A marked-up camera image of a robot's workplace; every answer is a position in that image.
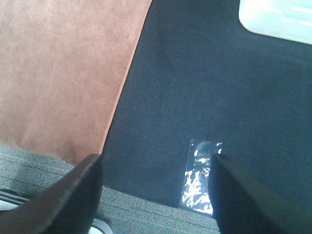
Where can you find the black fabric table cover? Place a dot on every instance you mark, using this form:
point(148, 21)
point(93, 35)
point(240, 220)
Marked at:
point(198, 74)

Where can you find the brown microfibre towel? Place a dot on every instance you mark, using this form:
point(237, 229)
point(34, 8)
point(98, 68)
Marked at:
point(63, 64)

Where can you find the clear adhesive tape strip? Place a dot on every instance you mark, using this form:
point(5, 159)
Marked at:
point(195, 191)

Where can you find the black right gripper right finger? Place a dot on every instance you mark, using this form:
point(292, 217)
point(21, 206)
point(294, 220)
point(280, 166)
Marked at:
point(242, 205)

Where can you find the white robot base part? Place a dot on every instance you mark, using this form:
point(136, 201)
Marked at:
point(10, 200)

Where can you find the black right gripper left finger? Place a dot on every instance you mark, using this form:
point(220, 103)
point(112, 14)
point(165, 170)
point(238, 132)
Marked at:
point(67, 207)

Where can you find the white plastic storage bin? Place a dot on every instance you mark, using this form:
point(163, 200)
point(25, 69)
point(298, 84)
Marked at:
point(283, 19)

